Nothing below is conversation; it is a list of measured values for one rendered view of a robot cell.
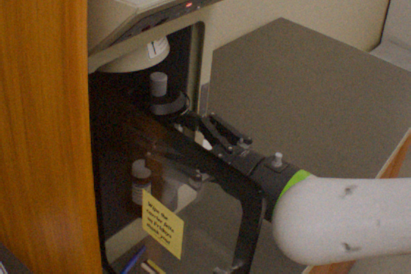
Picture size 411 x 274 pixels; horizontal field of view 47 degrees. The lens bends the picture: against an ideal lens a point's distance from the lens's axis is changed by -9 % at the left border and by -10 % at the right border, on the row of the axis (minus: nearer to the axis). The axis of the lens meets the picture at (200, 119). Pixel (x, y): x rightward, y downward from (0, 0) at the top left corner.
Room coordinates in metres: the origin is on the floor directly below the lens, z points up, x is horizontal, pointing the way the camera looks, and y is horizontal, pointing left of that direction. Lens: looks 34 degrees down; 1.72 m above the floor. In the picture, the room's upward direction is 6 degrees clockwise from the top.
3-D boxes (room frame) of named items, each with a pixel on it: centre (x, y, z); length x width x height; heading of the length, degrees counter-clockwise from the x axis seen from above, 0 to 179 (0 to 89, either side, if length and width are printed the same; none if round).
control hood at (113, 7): (0.68, 0.03, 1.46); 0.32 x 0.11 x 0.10; 145
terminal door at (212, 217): (0.47, 0.04, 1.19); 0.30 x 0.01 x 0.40; 48
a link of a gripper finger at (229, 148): (0.69, -0.03, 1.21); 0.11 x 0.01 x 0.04; 26
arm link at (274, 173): (0.58, -0.12, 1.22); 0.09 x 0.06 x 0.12; 144
